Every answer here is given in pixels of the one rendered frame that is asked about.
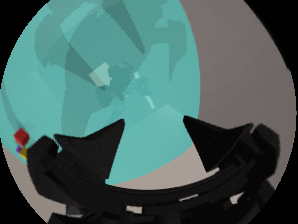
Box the small purple block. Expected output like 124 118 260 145
15 145 23 153

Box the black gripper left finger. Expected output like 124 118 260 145
53 119 125 180

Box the yellow block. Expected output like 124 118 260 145
19 147 27 159

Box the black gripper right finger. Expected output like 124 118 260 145
182 116 253 173

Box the red block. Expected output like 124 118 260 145
15 128 31 147

